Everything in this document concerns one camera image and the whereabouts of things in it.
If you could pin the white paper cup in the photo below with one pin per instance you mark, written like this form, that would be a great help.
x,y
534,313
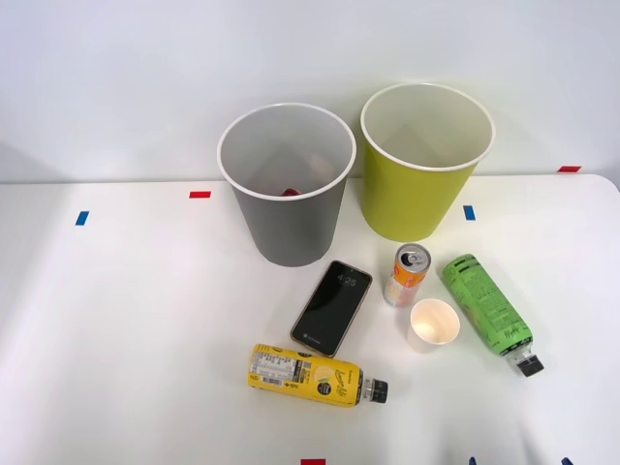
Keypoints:
x,y
433,323

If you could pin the green label plastic bottle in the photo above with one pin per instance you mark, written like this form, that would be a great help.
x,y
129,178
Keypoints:
x,y
484,305

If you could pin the orange and white drink can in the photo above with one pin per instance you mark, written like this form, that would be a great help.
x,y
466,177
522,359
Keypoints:
x,y
402,286

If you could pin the yellow label plastic bottle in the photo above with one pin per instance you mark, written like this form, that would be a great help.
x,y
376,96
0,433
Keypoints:
x,y
300,373

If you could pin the black smartphone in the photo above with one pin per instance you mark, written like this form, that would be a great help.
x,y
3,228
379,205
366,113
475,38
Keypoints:
x,y
331,310

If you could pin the yellow-green plastic waste bin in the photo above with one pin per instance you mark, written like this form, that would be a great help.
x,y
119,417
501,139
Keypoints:
x,y
412,203

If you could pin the grey plastic waste bin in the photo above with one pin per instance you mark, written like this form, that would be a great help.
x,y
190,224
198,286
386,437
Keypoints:
x,y
290,227

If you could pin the red can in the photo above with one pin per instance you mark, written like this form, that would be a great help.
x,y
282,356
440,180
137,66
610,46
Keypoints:
x,y
291,193

